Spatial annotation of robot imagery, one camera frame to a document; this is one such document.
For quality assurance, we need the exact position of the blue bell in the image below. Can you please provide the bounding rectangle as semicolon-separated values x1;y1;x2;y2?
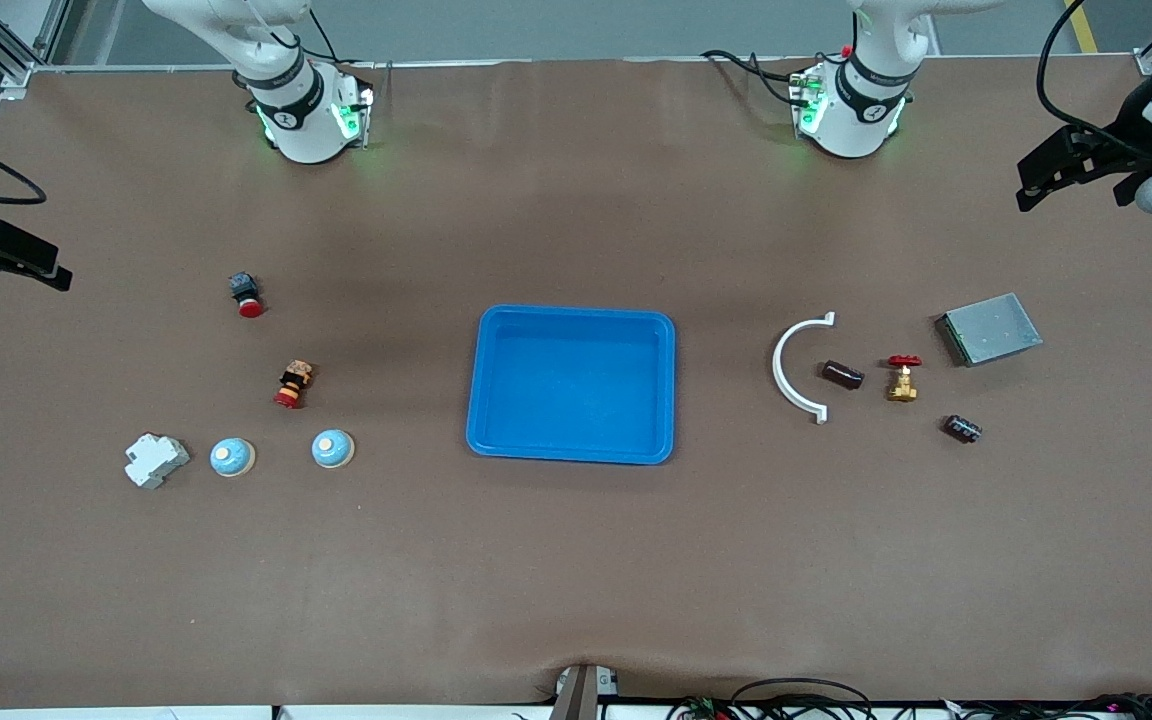
311;428;356;471
209;437;257;479

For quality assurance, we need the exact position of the blue plastic tray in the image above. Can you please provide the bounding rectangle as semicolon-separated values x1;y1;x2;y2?
465;304;677;466

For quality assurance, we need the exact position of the grey metal module box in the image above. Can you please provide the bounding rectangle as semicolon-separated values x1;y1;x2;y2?
935;292;1045;369

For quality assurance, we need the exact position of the red push button black body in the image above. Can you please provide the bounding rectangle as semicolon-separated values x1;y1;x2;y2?
228;272;266;319

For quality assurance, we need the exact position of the white circuit breaker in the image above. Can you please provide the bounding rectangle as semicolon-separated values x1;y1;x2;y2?
124;432;192;490

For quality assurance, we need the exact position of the red yellow emergency stop button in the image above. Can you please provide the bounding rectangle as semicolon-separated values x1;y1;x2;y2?
273;360;316;411

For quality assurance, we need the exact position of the brown table mat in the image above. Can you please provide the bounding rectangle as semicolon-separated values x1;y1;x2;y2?
0;55;1152;711

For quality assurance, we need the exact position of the brass valve red handle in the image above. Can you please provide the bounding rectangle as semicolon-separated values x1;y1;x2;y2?
885;354;923;403

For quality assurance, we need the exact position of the black base power cable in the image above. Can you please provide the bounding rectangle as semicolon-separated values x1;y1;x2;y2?
701;48;809;107

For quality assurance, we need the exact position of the white half-ring pipe clamp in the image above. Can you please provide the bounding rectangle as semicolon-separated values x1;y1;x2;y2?
771;311;837;425

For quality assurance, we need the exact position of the black cable bundle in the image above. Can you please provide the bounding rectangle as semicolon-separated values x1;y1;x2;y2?
936;692;1152;720

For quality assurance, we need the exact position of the black cable loop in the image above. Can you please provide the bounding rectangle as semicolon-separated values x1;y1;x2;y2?
731;677;879;720

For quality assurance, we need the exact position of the grey bracket at table edge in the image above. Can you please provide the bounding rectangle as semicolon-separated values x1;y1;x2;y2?
548;663;622;720

